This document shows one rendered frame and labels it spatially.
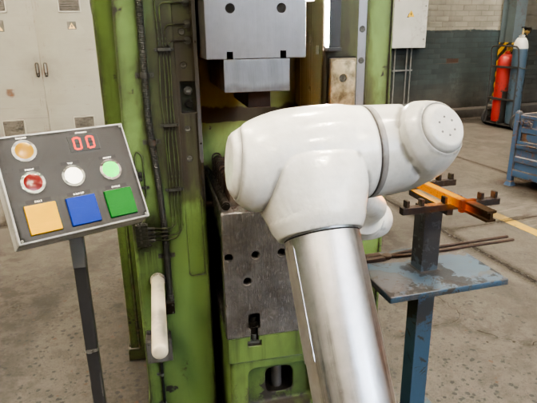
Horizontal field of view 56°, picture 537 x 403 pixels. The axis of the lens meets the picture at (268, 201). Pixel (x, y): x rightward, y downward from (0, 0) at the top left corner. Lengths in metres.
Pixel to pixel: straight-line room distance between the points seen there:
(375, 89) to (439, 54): 7.36
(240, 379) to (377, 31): 1.27
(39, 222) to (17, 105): 5.50
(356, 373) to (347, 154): 0.26
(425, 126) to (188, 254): 1.28
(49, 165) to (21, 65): 5.38
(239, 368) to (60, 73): 5.38
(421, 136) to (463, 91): 8.89
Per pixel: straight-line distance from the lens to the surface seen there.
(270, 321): 1.76
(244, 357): 1.81
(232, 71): 1.54
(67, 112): 6.79
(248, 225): 1.59
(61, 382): 2.53
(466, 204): 1.47
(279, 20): 1.57
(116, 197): 1.43
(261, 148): 0.62
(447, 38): 9.24
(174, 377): 2.07
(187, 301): 1.90
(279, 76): 1.57
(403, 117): 0.69
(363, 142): 0.66
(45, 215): 1.38
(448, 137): 0.69
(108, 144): 1.48
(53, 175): 1.42
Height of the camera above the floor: 1.43
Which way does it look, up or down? 18 degrees down
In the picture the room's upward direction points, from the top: 1 degrees counter-clockwise
